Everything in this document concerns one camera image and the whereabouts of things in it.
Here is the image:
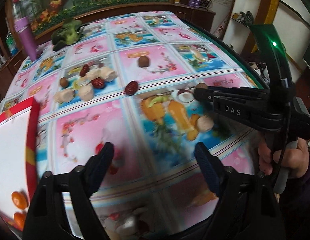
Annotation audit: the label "orange tangerine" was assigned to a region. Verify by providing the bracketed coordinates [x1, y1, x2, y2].
[11, 191, 28, 210]
[13, 212, 26, 231]

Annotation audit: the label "right hand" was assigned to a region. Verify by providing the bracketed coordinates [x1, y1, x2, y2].
[258, 137, 310, 178]

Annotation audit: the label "beige yam chunk middle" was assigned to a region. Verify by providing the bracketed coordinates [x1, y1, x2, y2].
[77, 83, 94, 101]

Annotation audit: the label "beige yam chunk left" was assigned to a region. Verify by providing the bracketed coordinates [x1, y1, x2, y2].
[53, 88, 75, 103]

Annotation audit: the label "red jujube in pile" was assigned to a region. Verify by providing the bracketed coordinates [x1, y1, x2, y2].
[90, 77, 105, 89]

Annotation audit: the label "red white tray box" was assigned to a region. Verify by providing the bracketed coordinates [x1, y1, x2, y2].
[0, 97, 40, 231]

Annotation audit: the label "red jujube lone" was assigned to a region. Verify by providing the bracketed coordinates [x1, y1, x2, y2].
[125, 81, 139, 96]

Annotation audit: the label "brown longan by pile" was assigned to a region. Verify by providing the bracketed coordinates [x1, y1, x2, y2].
[60, 77, 69, 88]

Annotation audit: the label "colourful fruit tablecloth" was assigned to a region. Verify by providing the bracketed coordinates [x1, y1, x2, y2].
[0, 11, 263, 239]

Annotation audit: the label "beige yam chunk large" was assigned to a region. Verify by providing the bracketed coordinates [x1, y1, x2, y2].
[99, 67, 118, 82]

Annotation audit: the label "red jujube upper pile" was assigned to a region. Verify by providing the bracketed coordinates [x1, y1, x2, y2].
[80, 64, 90, 77]

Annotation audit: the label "brown longan far right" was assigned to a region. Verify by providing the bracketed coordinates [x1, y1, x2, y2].
[138, 56, 150, 68]

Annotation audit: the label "green bok choy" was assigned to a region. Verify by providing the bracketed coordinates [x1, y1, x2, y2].
[51, 18, 83, 51]

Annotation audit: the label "green plastic bottle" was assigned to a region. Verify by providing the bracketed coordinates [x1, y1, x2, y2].
[6, 31, 18, 56]

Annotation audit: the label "purple thermos bottle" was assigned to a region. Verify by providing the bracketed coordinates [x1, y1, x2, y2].
[14, 17, 39, 61]

